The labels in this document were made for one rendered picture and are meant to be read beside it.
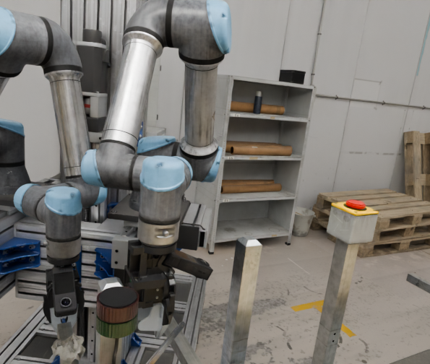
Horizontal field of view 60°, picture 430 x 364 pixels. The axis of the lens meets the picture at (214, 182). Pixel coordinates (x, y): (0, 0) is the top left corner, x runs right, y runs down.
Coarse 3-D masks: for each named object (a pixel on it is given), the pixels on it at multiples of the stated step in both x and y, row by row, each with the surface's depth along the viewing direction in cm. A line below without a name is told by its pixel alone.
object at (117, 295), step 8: (112, 288) 56; (120, 288) 56; (128, 288) 56; (104, 296) 54; (112, 296) 54; (120, 296) 54; (128, 296) 54; (136, 296) 55; (104, 304) 52; (112, 304) 52; (120, 304) 52; (128, 304) 52; (112, 360) 59
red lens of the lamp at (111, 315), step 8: (136, 304) 53; (96, 312) 53; (104, 312) 52; (112, 312) 51; (120, 312) 52; (128, 312) 52; (136, 312) 54; (104, 320) 52; (112, 320) 52; (120, 320) 52; (128, 320) 53
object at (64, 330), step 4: (60, 324) 87; (64, 324) 87; (68, 324) 87; (60, 328) 86; (64, 328) 86; (68, 328) 86; (60, 332) 84; (64, 332) 84; (68, 332) 85; (72, 332) 85; (60, 336) 83; (64, 336) 83; (68, 336) 83; (64, 360) 76; (76, 360) 77
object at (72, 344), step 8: (72, 336) 81; (80, 336) 84; (56, 344) 79; (64, 344) 80; (72, 344) 80; (80, 344) 79; (56, 352) 78; (64, 352) 77; (72, 352) 77; (80, 352) 78; (72, 360) 76
